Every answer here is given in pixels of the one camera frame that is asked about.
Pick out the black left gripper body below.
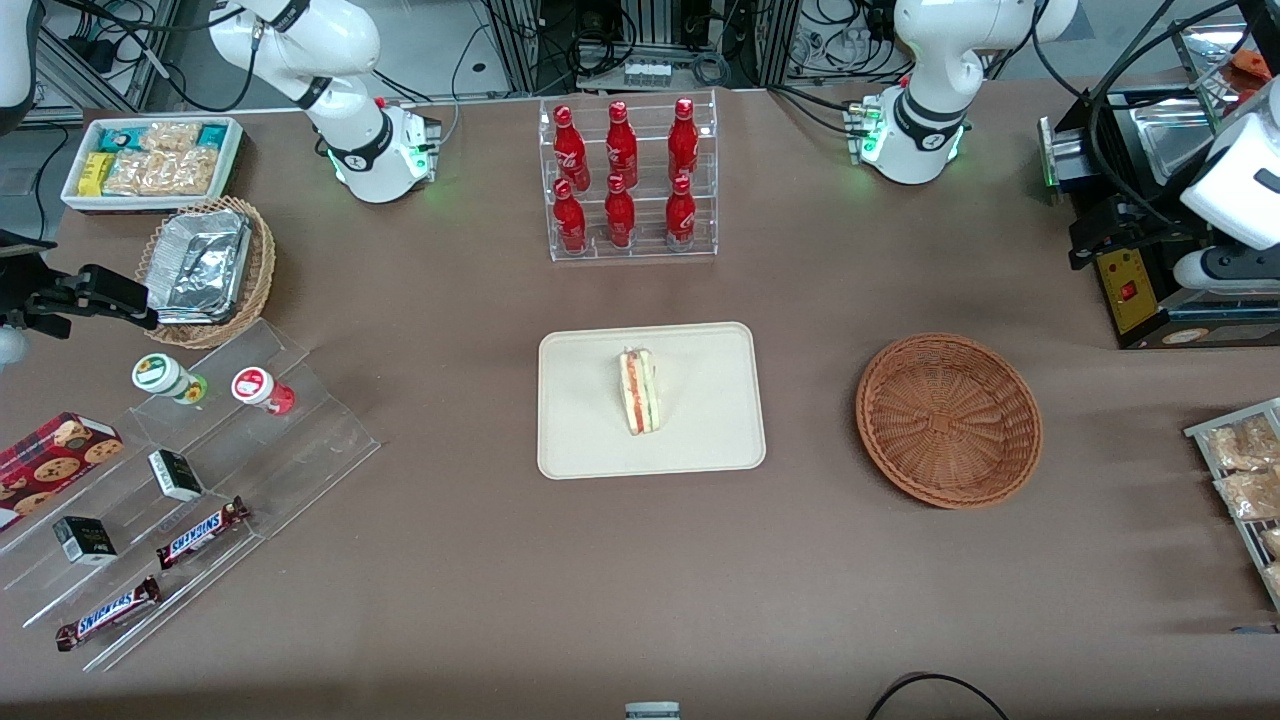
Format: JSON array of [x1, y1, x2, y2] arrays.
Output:
[[1124, 193, 1215, 265]]

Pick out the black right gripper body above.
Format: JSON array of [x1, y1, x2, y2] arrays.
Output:
[[0, 270, 93, 339]]

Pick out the triangular sandwich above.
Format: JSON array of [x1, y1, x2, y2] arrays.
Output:
[[617, 346, 664, 437]]

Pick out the light wicker basket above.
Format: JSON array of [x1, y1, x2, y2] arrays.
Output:
[[135, 196, 277, 350]]

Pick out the round brown wicker basket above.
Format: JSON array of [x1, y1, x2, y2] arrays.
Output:
[[855, 332, 1044, 511]]

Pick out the beige plastic tray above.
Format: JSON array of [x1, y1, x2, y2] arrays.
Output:
[[537, 321, 767, 481]]

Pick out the black food warmer machine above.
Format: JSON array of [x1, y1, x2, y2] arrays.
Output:
[[1040, 15, 1280, 351]]

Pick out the green lid snack cup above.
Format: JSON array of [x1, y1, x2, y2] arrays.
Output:
[[131, 353, 209, 406]]

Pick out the silver box with green light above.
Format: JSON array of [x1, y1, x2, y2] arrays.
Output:
[[1038, 117, 1093, 193]]

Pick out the stacked aluminium foil trays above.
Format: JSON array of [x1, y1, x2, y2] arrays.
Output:
[[147, 209, 254, 325]]

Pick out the steel warmer pan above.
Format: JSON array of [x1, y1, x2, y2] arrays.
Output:
[[1128, 95, 1233, 187]]

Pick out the white rectangular snack bin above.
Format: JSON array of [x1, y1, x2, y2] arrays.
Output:
[[61, 116, 245, 215]]

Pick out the clear bag of crackers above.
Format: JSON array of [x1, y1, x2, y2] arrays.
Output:
[[104, 150, 162, 197], [140, 121, 202, 154], [155, 147, 221, 197]]

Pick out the red lid snack cup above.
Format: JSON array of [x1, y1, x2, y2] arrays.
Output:
[[231, 366, 297, 417]]

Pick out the red plaid cookie box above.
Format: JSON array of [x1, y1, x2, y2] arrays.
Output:
[[0, 411, 125, 532]]

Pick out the small black box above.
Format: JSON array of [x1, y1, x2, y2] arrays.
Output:
[[52, 515, 119, 567], [147, 449, 205, 503]]

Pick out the clear acrylic step display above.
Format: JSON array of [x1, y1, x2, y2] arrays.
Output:
[[0, 319, 382, 674]]

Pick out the brown Snickers bar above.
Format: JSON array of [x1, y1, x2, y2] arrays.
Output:
[[155, 496, 252, 572], [54, 575, 163, 653]]

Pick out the red cola bottle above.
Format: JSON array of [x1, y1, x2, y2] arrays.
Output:
[[553, 105, 590, 192], [664, 175, 698, 249], [605, 101, 639, 190], [667, 98, 700, 186], [604, 175, 637, 249], [553, 179, 589, 254]]

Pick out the clear acrylic bottle rack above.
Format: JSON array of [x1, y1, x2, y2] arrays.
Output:
[[538, 89, 719, 263]]

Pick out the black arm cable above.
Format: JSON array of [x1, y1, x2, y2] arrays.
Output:
[[1030, 0, 1246, 236]]

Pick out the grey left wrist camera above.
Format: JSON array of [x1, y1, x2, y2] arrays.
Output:
[[1172, 244, 1280, 294]]

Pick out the grey wire rack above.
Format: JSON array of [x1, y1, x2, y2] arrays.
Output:
[[1184, 397, 1280, 613]]

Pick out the black cable loop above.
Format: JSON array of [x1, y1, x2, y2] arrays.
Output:
[[865, 672, 1012, 720]]

